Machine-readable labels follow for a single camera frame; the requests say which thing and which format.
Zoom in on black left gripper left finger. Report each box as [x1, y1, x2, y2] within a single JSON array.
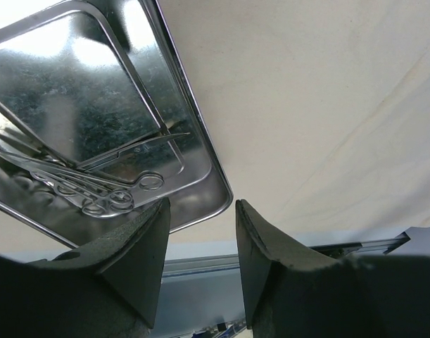
[[0, 199, 171, 337]]

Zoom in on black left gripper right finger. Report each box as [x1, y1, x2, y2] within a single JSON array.
[[235, 200, 430, 337]]

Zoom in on steel instrument tray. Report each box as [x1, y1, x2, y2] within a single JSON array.
[[0, 1, 233, 247]]

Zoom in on beige cloth wrap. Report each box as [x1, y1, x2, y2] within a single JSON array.
[[0, 1, 430, 253]]

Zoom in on steel surgical forceps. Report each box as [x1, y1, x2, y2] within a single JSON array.
[[0, 143, 134, 218]]

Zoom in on steel curved scissors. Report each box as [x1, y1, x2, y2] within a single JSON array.
[[0, 132, 190, 190]]

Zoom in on aluminium front rail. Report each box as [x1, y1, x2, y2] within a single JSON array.
[[163, 227, 410, 280]]

